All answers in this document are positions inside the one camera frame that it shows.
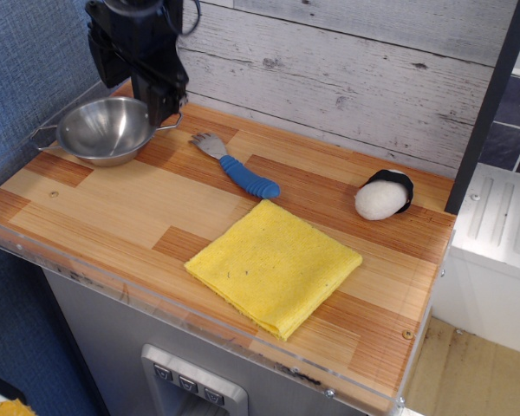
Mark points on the dark vertical frame post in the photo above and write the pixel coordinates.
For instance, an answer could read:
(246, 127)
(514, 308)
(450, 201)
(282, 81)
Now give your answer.
(499, 81)

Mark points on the stainless steel bowl with handles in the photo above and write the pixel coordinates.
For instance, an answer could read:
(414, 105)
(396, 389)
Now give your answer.
(107, 132)

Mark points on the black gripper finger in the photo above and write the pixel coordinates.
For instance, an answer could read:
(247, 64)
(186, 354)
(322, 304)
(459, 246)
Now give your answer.
(163, 102)
(112, 69)

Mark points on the yellow black object at corner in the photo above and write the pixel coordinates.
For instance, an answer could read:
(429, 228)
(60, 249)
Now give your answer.
(14, 407)

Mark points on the yellow folded cloth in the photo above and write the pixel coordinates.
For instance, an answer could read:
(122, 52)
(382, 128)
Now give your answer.
(274, 268)

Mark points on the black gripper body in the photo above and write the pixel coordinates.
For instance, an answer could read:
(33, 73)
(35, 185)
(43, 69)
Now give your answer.
(145, 34)

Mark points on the white ridged side unit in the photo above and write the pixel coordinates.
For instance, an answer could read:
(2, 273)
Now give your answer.
(479, 287)

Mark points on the white and black plush toy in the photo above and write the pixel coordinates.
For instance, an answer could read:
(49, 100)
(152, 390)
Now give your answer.
(386, 193)

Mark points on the blue handled metal spork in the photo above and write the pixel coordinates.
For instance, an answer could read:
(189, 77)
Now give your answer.
(255, 185)

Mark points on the grey toy fridge cabinet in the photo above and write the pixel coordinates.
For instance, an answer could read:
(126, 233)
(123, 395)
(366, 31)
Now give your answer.
(111, 320)

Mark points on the silver dispenser button panel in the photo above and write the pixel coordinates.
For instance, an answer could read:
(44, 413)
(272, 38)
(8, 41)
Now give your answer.
(179, 387)

